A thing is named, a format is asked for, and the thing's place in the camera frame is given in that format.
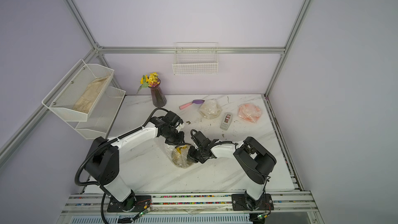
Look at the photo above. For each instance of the grey tape dispenser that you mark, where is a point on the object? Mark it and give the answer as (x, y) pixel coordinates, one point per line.
(226, 121)

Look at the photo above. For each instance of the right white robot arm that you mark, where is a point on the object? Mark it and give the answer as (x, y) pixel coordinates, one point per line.
(253, 158)

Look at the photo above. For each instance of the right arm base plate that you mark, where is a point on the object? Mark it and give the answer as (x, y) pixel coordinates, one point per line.
(243, 202)

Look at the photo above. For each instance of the cream yellow plate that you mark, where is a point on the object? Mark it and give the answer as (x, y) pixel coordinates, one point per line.
(210, 109)

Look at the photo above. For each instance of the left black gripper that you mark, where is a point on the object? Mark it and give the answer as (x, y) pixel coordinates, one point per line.
(180, 140)

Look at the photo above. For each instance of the white mesh upper shelf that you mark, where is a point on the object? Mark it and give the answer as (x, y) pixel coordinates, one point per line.
(65, 94)

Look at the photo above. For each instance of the yellow flower bouquet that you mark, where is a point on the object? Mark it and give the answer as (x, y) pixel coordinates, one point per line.
(151, 81)

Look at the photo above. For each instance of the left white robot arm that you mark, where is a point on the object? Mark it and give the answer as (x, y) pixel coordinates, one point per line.
(101, 166)

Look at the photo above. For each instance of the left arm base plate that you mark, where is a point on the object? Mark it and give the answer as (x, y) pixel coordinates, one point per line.
(130, 205)

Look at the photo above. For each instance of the orange plate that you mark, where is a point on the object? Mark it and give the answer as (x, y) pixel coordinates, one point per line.
(249, 112)

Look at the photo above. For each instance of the pink purple scoop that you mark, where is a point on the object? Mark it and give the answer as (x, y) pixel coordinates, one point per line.
(197, 102)

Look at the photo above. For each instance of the aluminium mounting rail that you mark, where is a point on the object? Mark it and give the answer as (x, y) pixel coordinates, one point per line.
(200, 203)

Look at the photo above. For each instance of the beige folded cloth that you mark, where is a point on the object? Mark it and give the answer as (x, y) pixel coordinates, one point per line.
(87, 100)

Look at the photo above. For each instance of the dark yellow patterned plate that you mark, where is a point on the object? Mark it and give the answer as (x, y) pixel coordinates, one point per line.
(180, 156)

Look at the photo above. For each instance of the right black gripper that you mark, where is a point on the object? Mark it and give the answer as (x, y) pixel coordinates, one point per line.
(189, 156)

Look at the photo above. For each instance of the clear bubble wrap sheet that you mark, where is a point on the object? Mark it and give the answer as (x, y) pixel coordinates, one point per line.
(210, 109)
(249, 112)

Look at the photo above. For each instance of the white mesh lower shelf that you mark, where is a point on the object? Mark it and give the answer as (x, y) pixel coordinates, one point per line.
(102, 118)

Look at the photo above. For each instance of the white mesh shelf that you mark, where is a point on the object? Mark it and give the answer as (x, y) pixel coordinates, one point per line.
(65, 94)
(102, 118)

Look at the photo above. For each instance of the dark glass vase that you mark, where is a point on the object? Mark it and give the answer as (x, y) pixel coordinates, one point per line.
(158, 97)

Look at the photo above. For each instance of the white wire wall basket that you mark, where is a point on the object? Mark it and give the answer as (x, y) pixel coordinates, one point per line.
(195, 58)

